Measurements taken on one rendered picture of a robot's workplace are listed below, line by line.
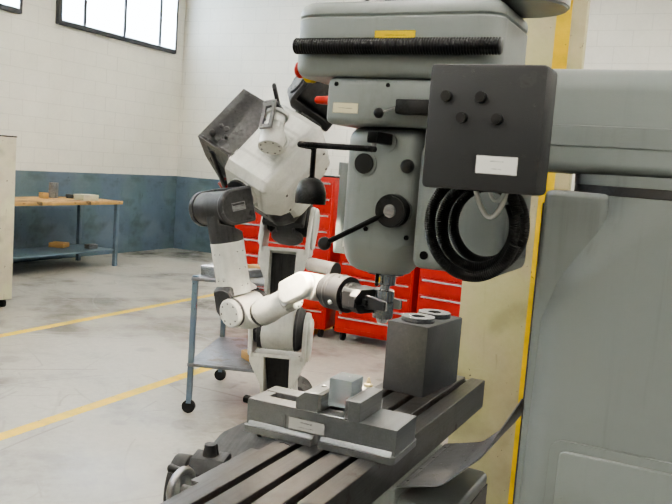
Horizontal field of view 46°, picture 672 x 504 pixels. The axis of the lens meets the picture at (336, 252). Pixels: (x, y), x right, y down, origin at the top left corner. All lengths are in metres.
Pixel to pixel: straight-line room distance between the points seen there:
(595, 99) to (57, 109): 10.23
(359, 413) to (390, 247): 0.36
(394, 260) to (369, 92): 0.36
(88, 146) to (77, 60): 1.19
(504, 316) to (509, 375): 0.26
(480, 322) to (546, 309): 2.03
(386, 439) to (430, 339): 0.51
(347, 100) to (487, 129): 0.46
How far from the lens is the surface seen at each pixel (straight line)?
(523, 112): 1.34
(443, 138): 1.37
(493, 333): 3.55
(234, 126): 2.23
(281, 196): 2.14
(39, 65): 11.26
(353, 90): 1.72
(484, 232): 1.61
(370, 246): 1.72
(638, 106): 1.57
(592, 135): 1.57
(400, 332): 2.09
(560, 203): 1.52
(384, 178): 1.70
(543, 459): 1.58
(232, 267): 2.11
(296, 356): 2.53
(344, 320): 7.03
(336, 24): 1.75
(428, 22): 1.67
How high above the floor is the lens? 1.54
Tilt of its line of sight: 6 degrees down
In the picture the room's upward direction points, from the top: 4 degrees clockwise
